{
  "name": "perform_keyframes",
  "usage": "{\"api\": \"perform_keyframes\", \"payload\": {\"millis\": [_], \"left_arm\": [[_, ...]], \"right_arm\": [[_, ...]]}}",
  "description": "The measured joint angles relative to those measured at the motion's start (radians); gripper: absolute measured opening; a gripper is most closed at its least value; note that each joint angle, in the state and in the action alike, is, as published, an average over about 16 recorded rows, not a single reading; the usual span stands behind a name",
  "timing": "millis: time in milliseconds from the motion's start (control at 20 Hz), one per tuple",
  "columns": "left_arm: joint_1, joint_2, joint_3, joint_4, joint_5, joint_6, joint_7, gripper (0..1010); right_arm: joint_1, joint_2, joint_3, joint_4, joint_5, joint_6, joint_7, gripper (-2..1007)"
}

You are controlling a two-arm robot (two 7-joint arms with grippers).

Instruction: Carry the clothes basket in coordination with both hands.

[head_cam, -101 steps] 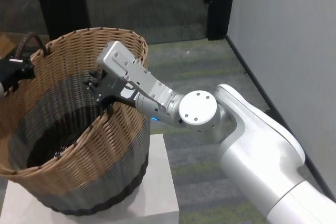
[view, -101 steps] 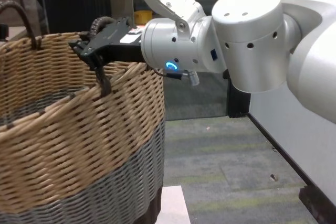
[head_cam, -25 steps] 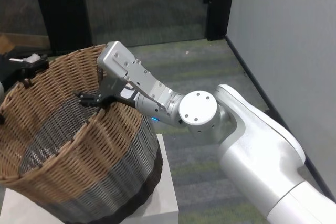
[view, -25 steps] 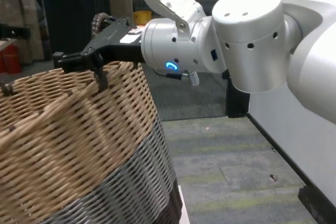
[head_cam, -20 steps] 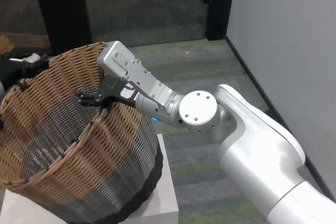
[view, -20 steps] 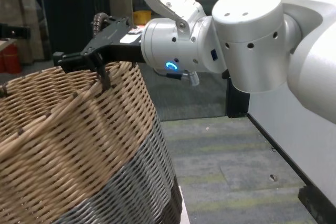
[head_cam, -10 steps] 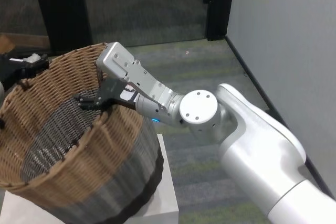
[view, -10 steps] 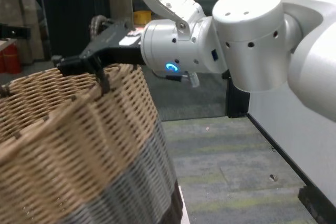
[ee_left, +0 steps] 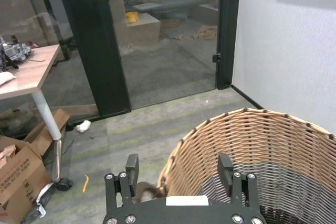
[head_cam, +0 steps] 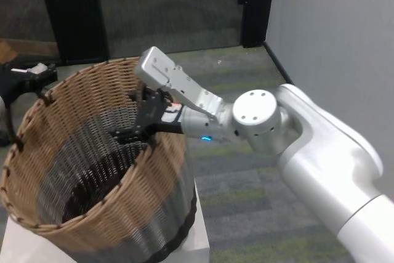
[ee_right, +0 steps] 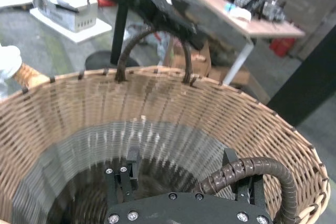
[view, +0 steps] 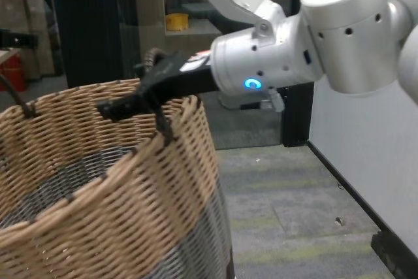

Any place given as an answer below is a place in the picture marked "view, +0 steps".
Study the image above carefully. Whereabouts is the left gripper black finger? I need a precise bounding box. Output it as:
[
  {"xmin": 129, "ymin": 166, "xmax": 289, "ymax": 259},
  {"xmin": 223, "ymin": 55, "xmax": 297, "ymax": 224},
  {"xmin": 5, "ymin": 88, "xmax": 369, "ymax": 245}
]
[{"xmin": 0, "ymin": 29, "xmax": 40, "ymax": 50}]

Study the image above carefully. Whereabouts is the tall brown cardboard box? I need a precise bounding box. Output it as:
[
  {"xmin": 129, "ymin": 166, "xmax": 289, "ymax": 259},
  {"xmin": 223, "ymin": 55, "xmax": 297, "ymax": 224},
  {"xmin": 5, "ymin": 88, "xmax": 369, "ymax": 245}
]
[{"xmin": 135, "ymin": 0, "xmax": 166, "ymax": 27}]

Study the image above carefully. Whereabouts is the black metal post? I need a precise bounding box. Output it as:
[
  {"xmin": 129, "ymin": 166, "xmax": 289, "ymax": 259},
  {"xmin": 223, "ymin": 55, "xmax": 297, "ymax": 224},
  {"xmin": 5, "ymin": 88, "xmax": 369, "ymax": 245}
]
[{"xmin": 281, "ymin": 0, "xmax": 327, "ymax": 148}]

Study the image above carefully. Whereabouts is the yellow round container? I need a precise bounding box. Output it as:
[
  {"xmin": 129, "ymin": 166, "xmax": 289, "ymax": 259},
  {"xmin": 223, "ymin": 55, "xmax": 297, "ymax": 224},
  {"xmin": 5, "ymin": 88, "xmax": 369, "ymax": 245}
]
[{"xmin": 165, "ymin": 13, "xmax": 190, "ymax": 33}]

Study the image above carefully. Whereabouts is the clear glass panel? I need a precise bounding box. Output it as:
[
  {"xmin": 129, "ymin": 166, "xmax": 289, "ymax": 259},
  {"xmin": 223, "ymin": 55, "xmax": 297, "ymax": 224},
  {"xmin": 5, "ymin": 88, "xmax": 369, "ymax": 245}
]
[{"xmin": 199, "ymin": 91, "xmax": 285, "ymax": 152}]

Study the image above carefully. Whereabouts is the large red fire extinguisher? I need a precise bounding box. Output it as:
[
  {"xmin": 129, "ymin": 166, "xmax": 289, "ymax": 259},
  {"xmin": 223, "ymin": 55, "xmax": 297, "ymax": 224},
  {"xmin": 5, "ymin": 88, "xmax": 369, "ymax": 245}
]
[{"xmin": 1, "ymin": 55, "xmax": 29, "ymax": 93}]

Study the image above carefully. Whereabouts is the light wooden desk top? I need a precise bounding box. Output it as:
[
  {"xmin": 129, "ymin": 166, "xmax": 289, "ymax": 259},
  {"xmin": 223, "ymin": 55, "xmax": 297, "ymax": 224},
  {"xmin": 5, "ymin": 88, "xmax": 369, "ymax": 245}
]
[{"xmin": 0, "ymin": 48, "xmax": 22, "ymax": 65}]

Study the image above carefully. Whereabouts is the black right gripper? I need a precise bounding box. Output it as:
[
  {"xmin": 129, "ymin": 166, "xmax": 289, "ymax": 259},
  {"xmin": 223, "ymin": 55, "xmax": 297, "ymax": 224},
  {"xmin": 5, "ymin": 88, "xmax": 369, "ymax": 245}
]
[{"xmin": 97, "ymin": 50, "xmax": 219, "ymax": 122}]

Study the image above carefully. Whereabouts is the dark tall cabinet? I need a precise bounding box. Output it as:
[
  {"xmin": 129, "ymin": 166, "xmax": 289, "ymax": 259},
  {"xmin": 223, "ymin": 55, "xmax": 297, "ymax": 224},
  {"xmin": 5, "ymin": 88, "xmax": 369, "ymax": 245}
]
[{"xmin": 48, "ymin": 0, "xmax": 131, "ymax": 90}]

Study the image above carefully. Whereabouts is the tan grey woven laundry basket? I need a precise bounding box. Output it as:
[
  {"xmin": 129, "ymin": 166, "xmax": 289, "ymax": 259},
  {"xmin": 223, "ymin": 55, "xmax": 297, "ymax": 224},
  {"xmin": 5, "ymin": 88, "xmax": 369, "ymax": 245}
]
[{"xmin": 0, "ymin": 48, "xmax": 235, "ymax": 279}]

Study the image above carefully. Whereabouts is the grey concrete block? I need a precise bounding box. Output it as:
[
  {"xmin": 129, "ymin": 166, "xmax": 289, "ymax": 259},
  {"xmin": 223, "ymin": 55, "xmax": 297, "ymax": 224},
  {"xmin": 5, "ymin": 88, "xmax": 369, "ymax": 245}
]
[{"xmin": 165, "ymin": 17, "xmax": 229, "ymax": 37}]

